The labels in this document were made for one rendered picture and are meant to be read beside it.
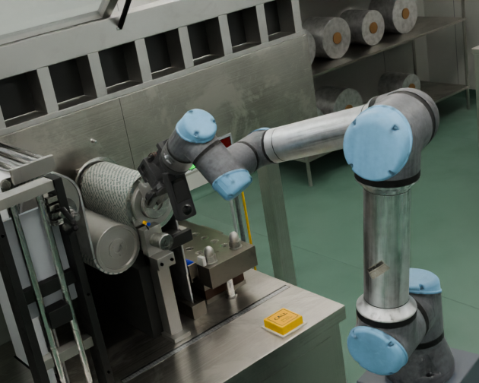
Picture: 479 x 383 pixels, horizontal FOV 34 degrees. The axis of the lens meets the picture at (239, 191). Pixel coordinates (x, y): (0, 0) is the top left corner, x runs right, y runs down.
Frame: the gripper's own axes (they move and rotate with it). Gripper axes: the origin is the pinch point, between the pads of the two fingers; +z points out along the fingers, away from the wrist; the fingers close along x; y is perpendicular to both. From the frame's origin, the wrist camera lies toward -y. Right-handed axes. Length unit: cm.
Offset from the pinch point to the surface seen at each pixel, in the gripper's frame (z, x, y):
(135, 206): 2.2, 3.1, 2.4
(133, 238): 8.3, 5.1, -3.2
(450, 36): 236, -452, 99
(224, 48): 14, -57, 41
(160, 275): 10.9, 2.5, -13.8
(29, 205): -2.8, 27.8, 10.7
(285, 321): 5.1, -17.2, -39.1
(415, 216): 172, -238, -20
